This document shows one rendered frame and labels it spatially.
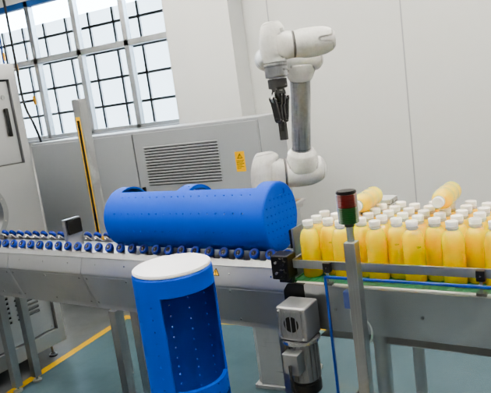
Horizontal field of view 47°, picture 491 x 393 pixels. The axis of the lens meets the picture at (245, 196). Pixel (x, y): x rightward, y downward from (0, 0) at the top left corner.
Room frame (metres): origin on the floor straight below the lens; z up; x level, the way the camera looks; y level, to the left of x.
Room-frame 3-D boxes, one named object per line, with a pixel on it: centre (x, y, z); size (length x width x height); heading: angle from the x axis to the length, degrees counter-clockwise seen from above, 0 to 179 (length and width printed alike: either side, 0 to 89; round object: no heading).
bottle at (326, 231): (2.01, -0.29, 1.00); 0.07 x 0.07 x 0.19
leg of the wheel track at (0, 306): (3.26, 1.54, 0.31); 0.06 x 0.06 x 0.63; 56
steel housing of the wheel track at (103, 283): (2.77, 0.69, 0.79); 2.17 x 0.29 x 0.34; 56
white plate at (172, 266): (1.92, 0.29, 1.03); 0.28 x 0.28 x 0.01
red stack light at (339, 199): (1.67, -0.30, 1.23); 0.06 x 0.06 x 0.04
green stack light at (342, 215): (1.67, -0.30, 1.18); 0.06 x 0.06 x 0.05
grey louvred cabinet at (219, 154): (4.64, 0.70, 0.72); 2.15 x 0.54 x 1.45; 64
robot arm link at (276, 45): (2.22, -0.19, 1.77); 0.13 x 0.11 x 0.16; 90
